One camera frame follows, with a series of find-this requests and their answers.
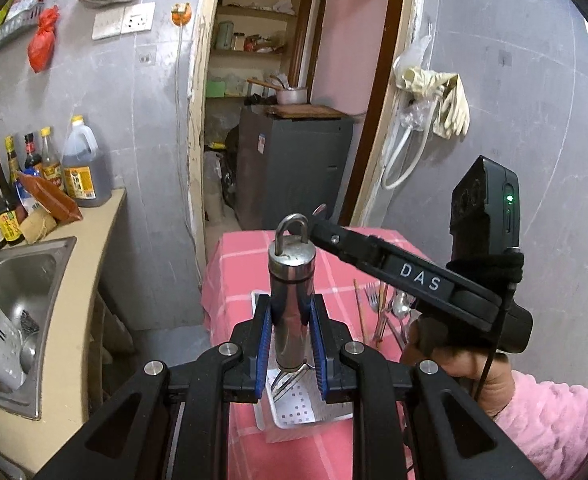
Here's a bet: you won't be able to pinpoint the steel spoon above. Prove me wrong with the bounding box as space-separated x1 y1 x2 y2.
391 290 415 348

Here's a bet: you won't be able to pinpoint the wooden chopstick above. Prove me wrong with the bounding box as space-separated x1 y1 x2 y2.
373 282 388 349
352 278 367 344

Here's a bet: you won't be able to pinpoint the steel fork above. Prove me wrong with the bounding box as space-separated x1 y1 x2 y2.
364 282 402 348

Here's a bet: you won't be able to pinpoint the pink sleeve right forearm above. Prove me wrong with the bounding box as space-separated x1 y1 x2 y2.
495 370 588 479

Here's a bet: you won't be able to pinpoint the person's right hand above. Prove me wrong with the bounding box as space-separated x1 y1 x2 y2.
400 321 515 417

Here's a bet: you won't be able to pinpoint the pink checkered tablecloth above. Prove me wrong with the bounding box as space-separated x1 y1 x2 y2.
203 214 401 479

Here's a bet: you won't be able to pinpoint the white perforated utensil holder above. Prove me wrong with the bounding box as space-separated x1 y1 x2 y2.
250 288 355 444

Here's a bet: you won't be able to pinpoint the yellow rubber gloves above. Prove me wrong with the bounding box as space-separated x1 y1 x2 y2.
396 66 471 139

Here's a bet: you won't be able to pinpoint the white mug in sink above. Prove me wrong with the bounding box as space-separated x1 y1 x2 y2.
0 308 26 391

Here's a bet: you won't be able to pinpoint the stainless steel sink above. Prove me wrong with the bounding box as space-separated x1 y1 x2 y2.
0 237 77 419

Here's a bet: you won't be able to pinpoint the dark grey cabinet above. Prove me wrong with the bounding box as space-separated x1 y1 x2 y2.
234 106 353 231

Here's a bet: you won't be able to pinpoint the orange snack packet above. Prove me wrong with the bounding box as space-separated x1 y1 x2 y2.
18 172 83 224

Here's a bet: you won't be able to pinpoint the wooden cutting board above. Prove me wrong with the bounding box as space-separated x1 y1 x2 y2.
265 104 347 119

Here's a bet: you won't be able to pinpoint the dark soy sauce bottle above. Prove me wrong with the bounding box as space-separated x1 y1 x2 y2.
0 162 24 246

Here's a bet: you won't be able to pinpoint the metal pot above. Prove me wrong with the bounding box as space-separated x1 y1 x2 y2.
277 87 308 106

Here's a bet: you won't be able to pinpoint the large oil jug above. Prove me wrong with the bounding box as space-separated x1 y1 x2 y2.
62 115 111 208

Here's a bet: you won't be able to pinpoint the green box on shelf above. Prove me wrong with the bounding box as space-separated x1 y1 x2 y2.
206 79 227 99

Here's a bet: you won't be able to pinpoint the red plastic bag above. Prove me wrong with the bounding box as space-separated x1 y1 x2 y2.
27 6 59 73

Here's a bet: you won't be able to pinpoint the white hose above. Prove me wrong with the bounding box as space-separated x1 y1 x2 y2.
380 98 438 191

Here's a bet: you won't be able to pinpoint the orange wall hook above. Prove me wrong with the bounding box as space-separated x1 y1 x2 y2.
170 2 192 27

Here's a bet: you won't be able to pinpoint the white wall socket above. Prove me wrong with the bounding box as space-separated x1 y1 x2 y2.
91 2 156 41

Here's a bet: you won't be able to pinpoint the grey wall shelf rack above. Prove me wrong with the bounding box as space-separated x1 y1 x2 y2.
0 2 44 49

